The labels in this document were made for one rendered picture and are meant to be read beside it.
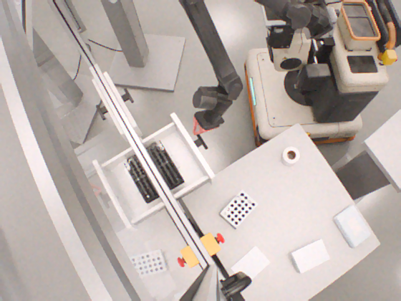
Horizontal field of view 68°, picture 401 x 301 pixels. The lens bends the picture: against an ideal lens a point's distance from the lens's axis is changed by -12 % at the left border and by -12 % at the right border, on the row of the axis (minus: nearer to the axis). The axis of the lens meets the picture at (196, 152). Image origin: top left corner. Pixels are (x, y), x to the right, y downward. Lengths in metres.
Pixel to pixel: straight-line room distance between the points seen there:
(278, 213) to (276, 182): 0.13
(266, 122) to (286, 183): 0.66
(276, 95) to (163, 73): 0.82
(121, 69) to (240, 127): 0.94
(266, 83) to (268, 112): 0.19
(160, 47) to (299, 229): 1.69
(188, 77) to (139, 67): 0.36
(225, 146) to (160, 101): 0.55
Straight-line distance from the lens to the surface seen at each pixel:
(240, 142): 2.18
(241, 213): 1.27
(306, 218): 1.35
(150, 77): 2.38
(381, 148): 1.54
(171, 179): 1.20
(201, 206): 1.31
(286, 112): 1.99
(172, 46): 2.50
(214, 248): 1.15
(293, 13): 1.05
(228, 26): 2.63
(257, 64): 2.11
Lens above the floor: 2.06
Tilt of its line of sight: 73 degrees down
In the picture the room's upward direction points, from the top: 11 degrees counter-clockwise
